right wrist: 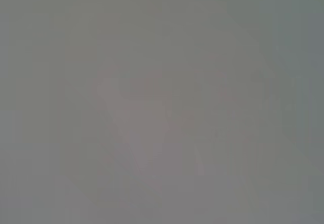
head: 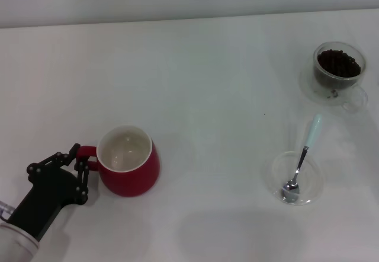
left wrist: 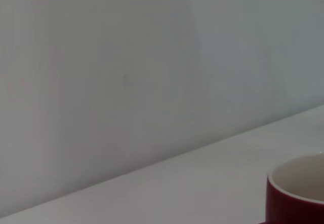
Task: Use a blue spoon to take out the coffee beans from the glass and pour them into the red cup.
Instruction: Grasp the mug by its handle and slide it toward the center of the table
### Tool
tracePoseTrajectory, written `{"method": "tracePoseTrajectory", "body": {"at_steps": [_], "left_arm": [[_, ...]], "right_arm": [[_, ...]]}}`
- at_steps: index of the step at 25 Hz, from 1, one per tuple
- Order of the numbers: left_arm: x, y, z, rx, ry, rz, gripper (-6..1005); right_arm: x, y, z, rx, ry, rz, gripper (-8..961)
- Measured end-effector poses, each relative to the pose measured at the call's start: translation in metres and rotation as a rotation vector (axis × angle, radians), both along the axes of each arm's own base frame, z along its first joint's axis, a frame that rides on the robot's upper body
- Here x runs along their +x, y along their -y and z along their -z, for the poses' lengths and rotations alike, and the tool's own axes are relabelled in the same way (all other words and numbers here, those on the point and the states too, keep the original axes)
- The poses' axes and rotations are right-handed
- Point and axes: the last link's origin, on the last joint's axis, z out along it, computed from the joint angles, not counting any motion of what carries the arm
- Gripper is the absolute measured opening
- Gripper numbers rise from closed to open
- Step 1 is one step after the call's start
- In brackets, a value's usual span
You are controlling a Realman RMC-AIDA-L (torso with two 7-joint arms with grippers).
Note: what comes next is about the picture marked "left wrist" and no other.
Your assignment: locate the red ceramic mug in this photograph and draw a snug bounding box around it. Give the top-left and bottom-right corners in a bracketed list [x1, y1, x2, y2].
[258, 153, 324, 224]

